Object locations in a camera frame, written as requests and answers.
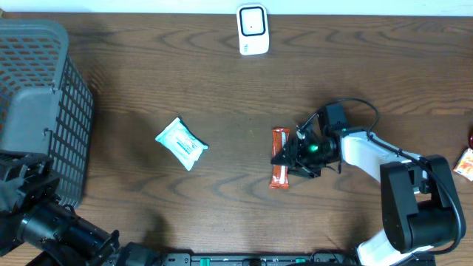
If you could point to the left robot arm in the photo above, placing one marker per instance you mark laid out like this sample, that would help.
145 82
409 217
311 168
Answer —
31 213

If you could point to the red Topps candy bar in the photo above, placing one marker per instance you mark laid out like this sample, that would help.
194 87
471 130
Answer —
279 178

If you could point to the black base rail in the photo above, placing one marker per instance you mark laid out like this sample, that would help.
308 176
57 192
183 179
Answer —
320 258

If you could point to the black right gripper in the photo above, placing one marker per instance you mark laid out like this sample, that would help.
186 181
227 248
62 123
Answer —
299 165

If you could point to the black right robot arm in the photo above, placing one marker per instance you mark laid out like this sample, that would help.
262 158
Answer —
421 212

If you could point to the grey plastic mesh basket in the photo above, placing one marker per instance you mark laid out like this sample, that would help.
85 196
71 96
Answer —
46 106

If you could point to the teal wet wipes packet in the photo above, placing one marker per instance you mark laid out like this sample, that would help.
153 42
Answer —
181 143

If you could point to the green lidded white jar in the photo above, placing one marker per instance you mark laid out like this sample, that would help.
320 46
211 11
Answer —
470 141

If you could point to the orange Kleenex tissue pack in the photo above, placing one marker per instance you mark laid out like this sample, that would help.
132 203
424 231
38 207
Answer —
464 166

